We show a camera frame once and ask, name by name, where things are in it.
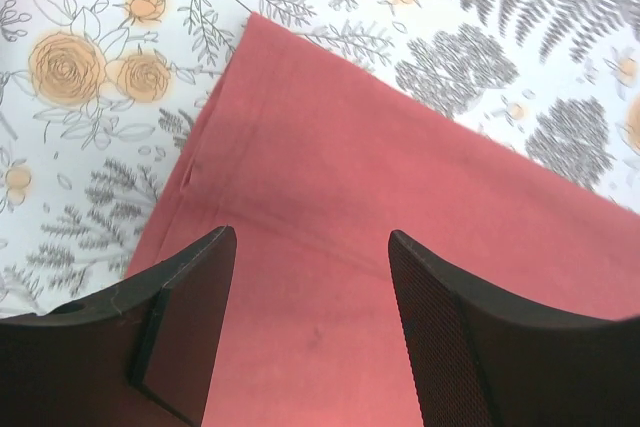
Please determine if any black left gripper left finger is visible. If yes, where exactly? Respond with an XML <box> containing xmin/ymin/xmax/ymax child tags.
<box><xmin>1</xmin><ymin>226</ymin><xmax>236</xmax><ymax>426</ymax></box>

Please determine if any floral tablecloth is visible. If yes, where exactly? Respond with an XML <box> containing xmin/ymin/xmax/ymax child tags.
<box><xmin>1</xmin><ymin>0</ymin><xmax>639</xmax><ymax>318</ymax></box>

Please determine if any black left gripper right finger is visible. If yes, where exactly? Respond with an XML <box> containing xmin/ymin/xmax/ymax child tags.
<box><xmin>388</xmin><ymin>230</ymin><xmax>639</xmax><ymax>426</ymax></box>

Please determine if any pink t-shirt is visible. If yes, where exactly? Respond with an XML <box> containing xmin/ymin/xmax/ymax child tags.
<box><xmin>129</xmin><ymin>14</ymin><xmax>639</xmax><ymax>426</ymax></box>

